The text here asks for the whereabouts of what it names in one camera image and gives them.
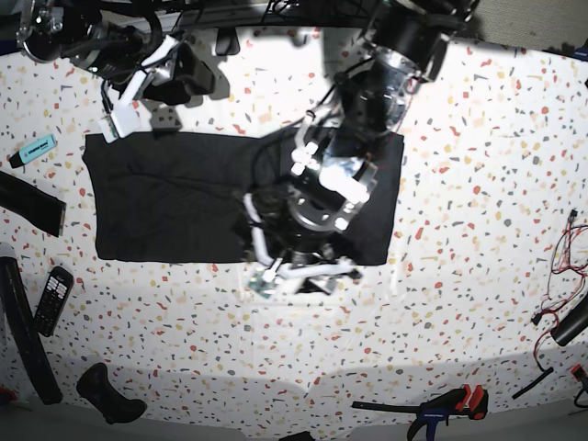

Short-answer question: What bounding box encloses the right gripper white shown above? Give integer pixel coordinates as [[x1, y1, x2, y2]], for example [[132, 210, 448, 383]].
[[99, 36, 216, 141]]

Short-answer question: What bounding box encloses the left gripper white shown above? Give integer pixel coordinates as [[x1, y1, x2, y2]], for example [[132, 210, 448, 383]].
[[243, 193, 361, 299]]

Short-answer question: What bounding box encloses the dark grey T-shirt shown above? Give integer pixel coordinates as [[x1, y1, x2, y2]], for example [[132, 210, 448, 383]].
[[83, 130, 404, 266]]

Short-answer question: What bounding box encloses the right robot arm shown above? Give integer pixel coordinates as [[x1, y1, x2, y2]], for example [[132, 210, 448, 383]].
[[16, 1, 216, 142]]

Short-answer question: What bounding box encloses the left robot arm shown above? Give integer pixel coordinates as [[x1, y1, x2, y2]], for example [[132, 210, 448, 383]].
[[243, 1, 478, 298]]

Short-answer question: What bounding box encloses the black monitor stand foot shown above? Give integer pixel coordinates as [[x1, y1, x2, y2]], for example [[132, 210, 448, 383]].
[[215, 27, 241, 56]]

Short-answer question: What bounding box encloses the blue highlighter marker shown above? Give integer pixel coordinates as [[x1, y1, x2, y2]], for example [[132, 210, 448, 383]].
[[9, 134, 57, 169]]

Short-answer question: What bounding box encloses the black folded cloth strip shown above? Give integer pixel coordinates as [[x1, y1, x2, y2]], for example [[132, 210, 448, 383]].
[[1, 172, 66, 237]]

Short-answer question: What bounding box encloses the black TV remote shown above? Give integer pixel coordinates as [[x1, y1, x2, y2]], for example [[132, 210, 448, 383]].
[[34, 266, 74, 337]]

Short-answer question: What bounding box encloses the black game controller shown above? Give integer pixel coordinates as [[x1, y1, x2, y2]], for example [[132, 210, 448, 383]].
[[76, 362, 147, 424]]

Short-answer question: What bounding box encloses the black cylinder right edge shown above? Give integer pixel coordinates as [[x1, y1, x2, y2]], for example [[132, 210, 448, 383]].
[[551, 303, 587, 346]]

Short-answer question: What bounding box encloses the long black bar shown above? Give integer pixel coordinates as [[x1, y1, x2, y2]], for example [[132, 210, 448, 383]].
[[1, 256, 63, 405]]

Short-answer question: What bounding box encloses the small red connector block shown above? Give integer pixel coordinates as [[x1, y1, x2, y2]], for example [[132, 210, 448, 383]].
[[571, 364, 587, 382]]

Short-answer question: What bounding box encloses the red black clamp left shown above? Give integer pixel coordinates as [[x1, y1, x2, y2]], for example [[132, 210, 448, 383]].
[[0, 387, 17, 407]]

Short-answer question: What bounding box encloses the black cable bundle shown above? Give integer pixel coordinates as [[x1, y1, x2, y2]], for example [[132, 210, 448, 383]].
[[259, 0, 396, 27]]

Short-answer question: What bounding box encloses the red wire bundle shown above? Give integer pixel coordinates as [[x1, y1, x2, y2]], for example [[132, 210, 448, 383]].
[[531, 209, 588, 368]]

